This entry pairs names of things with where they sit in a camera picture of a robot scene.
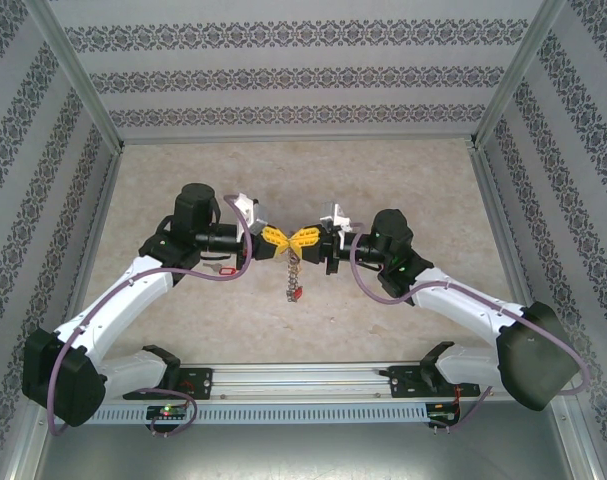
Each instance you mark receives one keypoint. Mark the red key tag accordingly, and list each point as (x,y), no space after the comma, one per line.
(297,295)

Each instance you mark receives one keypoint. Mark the aluminium frame post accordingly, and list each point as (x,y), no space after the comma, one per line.
(72,65)
(520,65)
(580,450)
(20,450)

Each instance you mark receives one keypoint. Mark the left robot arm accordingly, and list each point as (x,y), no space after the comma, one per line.
(118,295)

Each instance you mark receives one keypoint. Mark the aluminium side rail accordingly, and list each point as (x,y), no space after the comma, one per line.
(105,200)

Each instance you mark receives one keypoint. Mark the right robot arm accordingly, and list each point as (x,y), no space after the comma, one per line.
(463,305)

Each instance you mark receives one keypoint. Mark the key with red tag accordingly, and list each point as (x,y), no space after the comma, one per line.
(226,271)

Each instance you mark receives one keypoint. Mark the metal key organizer with rings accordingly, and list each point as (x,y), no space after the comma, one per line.
(292,287)

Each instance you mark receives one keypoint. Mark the small circuit board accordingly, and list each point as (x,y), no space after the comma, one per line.
(443,417)
(168,412)

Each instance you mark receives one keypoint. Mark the grey metal sheet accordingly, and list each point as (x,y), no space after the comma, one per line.
(303,455)

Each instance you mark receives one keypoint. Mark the long aluminium base rail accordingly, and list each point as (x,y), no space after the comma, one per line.
(298,380)

